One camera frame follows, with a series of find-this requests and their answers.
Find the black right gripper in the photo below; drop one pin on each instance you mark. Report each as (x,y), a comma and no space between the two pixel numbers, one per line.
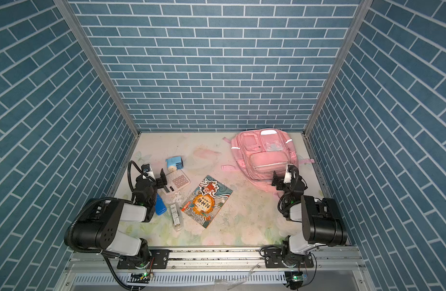
(280,187)

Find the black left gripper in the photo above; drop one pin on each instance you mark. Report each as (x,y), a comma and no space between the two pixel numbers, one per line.
(162,181)

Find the pink school backpack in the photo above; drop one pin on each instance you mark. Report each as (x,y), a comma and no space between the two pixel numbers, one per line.
(261,153)

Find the colourful illustrated children's book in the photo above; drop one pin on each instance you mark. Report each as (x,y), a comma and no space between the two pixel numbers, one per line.
(204,203)

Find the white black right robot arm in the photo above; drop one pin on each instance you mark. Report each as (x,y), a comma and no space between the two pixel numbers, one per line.
(320,218)

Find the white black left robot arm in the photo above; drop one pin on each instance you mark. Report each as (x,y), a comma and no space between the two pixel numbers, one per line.
(96,227)

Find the blue pencil sharpener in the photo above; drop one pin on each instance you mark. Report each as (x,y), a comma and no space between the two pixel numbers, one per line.
(174,163)

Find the blue pencil case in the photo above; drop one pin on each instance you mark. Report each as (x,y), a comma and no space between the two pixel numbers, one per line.
(160,207)

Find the white pink calculator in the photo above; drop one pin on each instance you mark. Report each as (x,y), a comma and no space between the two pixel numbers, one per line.
(176,181)

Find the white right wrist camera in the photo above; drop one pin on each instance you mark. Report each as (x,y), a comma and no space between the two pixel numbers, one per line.
(289,173)

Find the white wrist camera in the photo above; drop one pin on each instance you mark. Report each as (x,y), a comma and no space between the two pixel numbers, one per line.
(289,173)
(147,171)

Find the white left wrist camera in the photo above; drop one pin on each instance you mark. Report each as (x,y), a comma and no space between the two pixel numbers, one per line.
(147,171)

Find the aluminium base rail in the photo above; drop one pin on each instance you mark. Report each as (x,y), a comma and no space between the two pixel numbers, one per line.
(201,266)

